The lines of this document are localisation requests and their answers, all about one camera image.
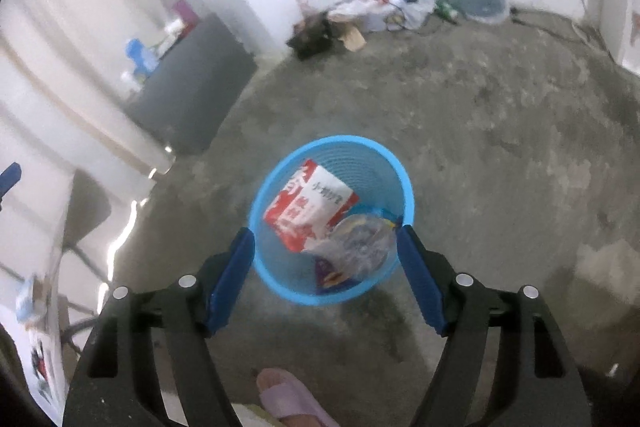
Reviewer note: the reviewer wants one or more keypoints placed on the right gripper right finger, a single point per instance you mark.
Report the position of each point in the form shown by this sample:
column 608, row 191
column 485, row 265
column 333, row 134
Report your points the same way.
column 536, row 383

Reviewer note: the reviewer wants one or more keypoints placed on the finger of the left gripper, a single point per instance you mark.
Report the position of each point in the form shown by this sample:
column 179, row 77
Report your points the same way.
column 9, row 178

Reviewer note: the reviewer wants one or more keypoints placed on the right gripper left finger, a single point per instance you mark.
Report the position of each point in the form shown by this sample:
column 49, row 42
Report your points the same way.
column 116, row 381

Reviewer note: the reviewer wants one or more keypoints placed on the clear plastic cup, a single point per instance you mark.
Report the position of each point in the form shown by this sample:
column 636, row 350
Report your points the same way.
column 360, row 244

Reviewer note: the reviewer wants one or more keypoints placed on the purple snack wrapper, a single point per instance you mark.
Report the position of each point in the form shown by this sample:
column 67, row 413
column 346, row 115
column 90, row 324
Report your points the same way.
column 328, row 280

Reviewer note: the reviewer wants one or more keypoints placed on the red white snack box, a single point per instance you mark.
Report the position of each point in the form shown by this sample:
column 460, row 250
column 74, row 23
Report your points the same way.
column 308, row 206

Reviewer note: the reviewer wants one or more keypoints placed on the pink slipper foot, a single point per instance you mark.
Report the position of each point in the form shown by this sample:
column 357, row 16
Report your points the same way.
column 289, row 401

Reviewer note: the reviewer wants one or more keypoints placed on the blue lotion bottle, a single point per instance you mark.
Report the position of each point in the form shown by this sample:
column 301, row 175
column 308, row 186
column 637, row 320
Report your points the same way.
column 145, row 61

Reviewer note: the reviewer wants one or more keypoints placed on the dark grey cabinet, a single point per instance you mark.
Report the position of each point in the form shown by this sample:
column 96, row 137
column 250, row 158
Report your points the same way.
column 184, row 102

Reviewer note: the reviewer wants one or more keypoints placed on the white curtain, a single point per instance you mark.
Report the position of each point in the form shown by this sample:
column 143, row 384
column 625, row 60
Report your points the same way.
column 75, row 49

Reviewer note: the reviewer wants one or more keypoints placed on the blue plastic waste basket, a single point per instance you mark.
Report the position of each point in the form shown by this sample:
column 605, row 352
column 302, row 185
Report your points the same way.
column 384, row 189

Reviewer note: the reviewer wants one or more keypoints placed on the purple box on cabinet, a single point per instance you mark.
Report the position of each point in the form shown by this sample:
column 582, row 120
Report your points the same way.
column 189, row 17

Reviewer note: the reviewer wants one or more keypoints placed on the dark box on floor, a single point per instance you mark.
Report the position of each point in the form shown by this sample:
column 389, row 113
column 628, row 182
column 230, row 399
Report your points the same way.
column 312, row 36

